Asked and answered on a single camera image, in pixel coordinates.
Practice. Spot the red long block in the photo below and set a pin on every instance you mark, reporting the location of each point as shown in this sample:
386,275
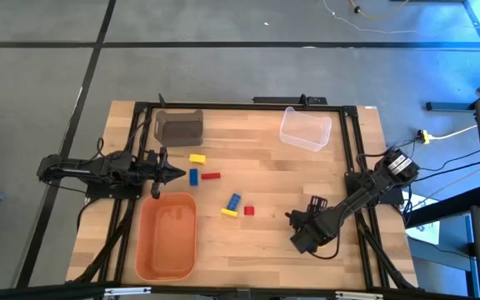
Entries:
210,176

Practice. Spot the blue studded block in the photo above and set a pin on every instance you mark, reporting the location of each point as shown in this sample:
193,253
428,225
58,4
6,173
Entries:
234,201

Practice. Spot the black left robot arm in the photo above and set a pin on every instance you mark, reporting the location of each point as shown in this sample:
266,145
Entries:
77,168

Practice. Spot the yellow power plug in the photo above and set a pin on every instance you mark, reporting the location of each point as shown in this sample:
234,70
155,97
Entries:
424,136

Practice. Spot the red small block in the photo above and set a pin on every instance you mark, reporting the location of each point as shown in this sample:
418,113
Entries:
248,210

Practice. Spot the black frame clamp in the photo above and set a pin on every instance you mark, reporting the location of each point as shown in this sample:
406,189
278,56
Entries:
303,100
161,101

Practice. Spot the grey translucent plastic bin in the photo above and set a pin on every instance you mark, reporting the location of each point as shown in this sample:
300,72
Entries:
179,129

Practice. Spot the orange plastic bin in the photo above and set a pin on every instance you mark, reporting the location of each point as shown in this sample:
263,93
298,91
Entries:
165,250

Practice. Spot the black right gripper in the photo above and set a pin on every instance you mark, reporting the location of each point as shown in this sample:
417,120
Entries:
313,233

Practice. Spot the black floor bar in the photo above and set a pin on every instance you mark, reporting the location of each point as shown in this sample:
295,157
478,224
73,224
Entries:
277,100

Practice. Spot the clear plastic bin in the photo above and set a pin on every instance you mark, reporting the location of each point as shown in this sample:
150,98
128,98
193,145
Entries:
304,131

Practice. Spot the white paper sheet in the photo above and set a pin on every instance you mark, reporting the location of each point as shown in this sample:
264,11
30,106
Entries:
427,231

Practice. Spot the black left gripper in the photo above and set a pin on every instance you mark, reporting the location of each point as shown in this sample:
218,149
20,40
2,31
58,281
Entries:
156,171

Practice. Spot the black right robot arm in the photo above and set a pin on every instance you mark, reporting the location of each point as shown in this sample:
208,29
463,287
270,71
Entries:
365,193

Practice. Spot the blue long block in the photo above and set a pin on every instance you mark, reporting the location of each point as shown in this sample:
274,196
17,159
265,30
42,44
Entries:
193,177

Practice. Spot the yellow rectangular block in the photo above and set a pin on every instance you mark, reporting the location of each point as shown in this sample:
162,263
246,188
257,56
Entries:
229,212

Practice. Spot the yellow arch block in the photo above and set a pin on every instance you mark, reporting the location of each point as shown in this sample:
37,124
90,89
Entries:
197,158

